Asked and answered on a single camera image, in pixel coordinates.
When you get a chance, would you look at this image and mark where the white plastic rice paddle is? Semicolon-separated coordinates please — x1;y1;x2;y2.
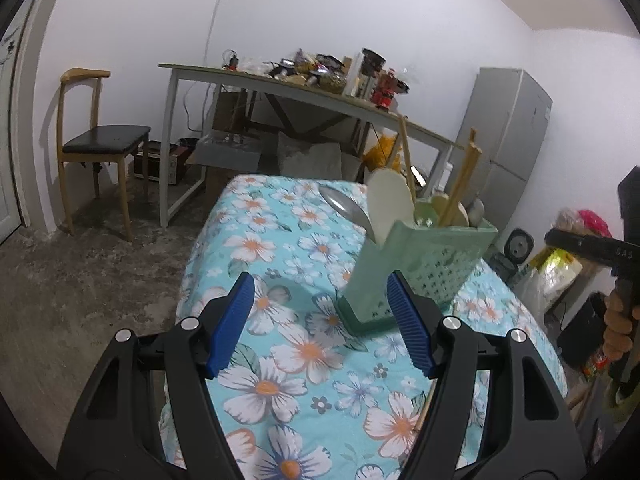
367;168;414;246

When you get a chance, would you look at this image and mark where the metal spoon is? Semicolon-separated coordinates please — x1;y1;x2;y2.
318;185;375;242

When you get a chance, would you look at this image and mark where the wooden chopstick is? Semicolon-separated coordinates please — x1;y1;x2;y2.
398;115;416;203
449;128;482;205

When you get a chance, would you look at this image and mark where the right hand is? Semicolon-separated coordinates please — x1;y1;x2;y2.
603;289;632;362

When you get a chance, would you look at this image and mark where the green perforated utensil basket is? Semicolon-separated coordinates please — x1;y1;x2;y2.
328;220;498;337

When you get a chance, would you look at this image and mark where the cardboard box with bags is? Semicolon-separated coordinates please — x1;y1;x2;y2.
512;208;612;318

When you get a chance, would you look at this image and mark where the black trash bin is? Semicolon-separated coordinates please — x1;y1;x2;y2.
558;292;606;370

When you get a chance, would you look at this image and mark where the floral blue tablecloth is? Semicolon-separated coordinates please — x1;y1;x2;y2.
177;174;567;479

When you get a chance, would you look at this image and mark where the black rice cooker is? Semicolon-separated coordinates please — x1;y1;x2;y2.
488;228;535;284

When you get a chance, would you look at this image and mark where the yellow plastic bag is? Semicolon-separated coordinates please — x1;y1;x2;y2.
362;134;396;171

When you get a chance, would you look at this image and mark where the grey refrigerator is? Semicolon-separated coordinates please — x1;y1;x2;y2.
446;67;553;231

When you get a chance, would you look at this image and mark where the grey long desk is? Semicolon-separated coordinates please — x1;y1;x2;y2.
157;62;467;229

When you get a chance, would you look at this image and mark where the red soda bottle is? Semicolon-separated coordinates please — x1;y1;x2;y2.
370;68;398;110

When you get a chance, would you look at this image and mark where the wooden chair black seat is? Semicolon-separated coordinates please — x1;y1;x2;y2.
55;67;151;243

